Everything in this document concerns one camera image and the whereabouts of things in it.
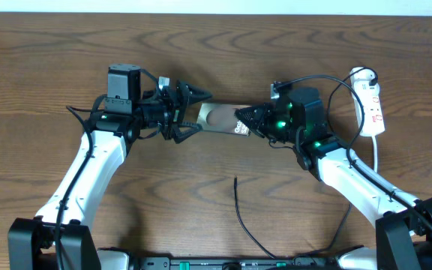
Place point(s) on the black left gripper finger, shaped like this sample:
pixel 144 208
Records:
pixel 192 94
pixel 184 130

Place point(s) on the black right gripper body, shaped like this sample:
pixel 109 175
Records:
pixel 278 127

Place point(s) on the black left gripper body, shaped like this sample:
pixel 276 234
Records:
pixel 171 111

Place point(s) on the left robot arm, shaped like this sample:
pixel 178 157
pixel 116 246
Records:
pixel 59 236

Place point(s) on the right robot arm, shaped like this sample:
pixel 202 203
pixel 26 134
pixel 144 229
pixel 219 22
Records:
pixel 402 221

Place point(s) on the white USB charger adapter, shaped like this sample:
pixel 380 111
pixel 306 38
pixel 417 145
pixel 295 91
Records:
pixel 364 78

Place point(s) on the white power strip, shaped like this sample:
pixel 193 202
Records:
pixel 371 113

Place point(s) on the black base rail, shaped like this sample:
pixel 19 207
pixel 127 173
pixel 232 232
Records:
pixel 164 263

